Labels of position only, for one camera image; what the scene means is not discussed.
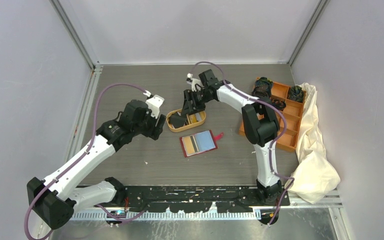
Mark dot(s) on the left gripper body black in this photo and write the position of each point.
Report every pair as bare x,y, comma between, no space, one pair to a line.
147,127

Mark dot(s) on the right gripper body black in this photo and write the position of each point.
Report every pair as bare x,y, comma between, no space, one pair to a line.
201,98

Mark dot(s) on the orange oval card tray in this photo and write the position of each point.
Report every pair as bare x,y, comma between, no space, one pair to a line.
191,121

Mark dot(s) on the red card holder wallet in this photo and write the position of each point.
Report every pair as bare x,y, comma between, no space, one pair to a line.
205,141

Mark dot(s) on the gold credit card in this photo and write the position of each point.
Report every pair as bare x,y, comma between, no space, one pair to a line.
189,145

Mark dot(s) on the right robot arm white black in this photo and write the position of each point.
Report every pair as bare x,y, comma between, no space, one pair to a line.
259,119

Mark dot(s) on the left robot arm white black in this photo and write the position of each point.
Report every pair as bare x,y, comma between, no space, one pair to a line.
56,198

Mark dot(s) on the rolled black belt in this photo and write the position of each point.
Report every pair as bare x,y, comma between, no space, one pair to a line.
261,92

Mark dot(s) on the rolled dark patterned belt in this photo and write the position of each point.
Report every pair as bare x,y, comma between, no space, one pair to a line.
264,82

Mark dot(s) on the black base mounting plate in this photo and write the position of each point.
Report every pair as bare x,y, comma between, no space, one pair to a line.
191,199

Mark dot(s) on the orange compartment organizer tray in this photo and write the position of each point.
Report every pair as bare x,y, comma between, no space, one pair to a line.
292,112

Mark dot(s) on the rolled green dark belt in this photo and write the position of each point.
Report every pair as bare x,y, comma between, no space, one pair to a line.
296,94

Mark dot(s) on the cream cloth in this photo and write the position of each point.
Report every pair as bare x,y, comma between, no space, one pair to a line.
314,176

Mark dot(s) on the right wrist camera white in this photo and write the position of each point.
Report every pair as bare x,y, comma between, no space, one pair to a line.
194,83

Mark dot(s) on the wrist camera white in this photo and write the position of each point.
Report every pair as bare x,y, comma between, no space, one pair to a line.
194,83
154,103

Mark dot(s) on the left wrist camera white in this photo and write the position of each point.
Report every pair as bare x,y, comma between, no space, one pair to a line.
154,103

